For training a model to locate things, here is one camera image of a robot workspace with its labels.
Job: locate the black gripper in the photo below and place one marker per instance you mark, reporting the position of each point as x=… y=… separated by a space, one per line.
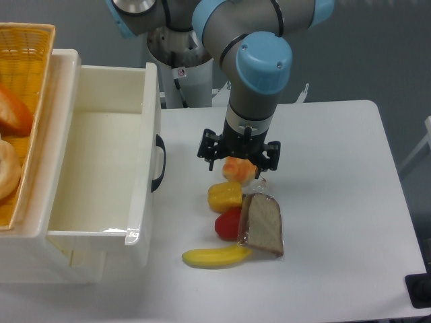
x=244 y=139

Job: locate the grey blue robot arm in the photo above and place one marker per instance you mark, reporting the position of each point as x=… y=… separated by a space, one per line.
x=247 y=39

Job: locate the wrapped toast slice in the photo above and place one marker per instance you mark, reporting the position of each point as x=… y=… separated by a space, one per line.
x=260 y=226

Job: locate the orange white bread roll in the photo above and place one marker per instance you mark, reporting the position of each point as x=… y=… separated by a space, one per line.
x=239 y=170

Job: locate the yellow bell pepper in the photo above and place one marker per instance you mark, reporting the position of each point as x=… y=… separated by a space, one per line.
x=224 y=196

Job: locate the red bell pepper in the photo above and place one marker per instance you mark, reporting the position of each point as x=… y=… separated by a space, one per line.
x=226 y=225

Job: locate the yellow banana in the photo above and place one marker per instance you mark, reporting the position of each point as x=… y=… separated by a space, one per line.
x=216 y=257

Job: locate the white open drawer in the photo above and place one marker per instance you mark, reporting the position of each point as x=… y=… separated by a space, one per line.
x=114 y=161

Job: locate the black device at edge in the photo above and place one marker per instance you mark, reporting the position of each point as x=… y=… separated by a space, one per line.
x=418 y=287

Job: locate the orange croissant in basket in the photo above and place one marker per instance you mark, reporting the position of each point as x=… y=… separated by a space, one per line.
x=16 y=118

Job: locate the pale bagel in basket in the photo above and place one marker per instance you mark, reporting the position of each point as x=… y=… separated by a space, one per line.
x=10 y=169

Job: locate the yellow wicker basket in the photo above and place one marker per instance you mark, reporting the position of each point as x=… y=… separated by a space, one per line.
x=25 y=57

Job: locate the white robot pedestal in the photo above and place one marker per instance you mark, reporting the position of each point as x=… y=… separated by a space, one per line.
x=186 y=70

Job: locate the white chair frame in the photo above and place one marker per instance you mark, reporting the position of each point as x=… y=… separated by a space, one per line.
x=418 y=153

